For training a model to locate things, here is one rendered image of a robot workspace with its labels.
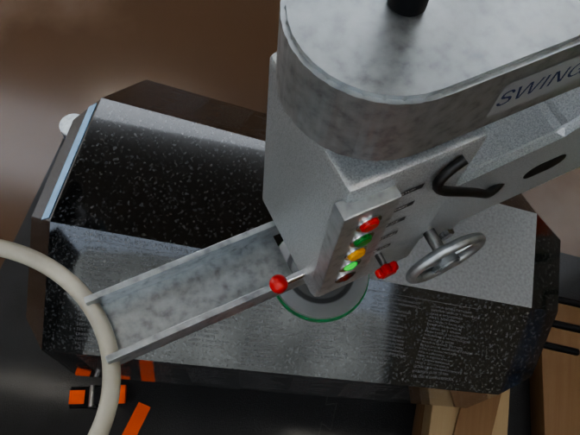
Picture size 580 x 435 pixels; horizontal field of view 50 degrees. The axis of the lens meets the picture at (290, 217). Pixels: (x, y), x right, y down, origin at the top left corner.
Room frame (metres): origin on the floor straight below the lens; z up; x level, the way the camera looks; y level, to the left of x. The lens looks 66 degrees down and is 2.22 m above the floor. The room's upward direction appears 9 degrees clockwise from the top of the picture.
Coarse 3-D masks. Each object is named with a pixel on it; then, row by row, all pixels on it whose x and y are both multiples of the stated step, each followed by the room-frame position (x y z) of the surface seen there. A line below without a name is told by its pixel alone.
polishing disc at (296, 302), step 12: (288, 252) 0.50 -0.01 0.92; (288, 264) 0.47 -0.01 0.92; (300, 288) 0.42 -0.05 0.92; (348, 288) 0.44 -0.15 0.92; (360, 288) 0.44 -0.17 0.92; (288, 300) 0.39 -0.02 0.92; (300, 300) 0.40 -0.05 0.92; (312, 300) 0.40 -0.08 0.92; (324, 300) 0.40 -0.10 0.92; (336, 300) 0.41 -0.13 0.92; (348, 300) 0.41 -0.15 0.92; (300, 312) 0.37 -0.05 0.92; (312, 312) 0.37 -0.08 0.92; (324, 312) 0.38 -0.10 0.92; (336, 312) 0.38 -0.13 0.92
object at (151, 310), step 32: (192, 256) 0.37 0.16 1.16; (224, 256) 0.40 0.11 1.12; (256, 256) 0.41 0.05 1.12; (128, 288) 0.30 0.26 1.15; (160, 288) 0.32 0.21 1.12; (192, 288) 0.33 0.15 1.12; (224, 288) 0.34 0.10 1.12; (256, 288) 0.35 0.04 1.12; (288, 288) 0.35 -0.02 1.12; (128, 320) 0.25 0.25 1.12; (160, 320) 0.26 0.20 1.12; (192, 320) 0.26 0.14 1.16; (128, 352) 0.19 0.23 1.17
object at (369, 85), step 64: (320, 0) 0.46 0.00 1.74; (384, 0) 0.47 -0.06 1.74; (448, 0) 0.48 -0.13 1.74; (512, 0) 0.50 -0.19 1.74; (576, 0) 0.51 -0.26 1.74; (320, 64) 0.38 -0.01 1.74; (384, 64) 0.39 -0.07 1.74; (448, 64) 0.40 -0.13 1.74; (512, 64) 0.42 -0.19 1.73; (576, 64) 0.47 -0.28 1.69; (320, 128) 0.36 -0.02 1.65; (384, 128) 0.35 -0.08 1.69; (448, 128) 0.39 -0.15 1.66
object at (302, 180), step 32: (288, 128) 0.45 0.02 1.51; (480, 128) 0.44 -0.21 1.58; (288, 160) 0.44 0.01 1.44; (320, 160) 0.38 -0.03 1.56; (352, 160) 0.37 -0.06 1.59; (416, 160) 0.38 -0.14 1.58; (448, 160) 0.40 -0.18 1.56; (288, 192) 0.43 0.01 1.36; (320, 192) 0.37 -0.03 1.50; (352, 192) 0.33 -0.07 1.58; (416, 192) 0.39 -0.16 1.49; (288, 224) 0.42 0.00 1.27; (320, 224) 0.35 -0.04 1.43; (416, 224) 0.41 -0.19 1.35; (384, 256) 0.39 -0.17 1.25
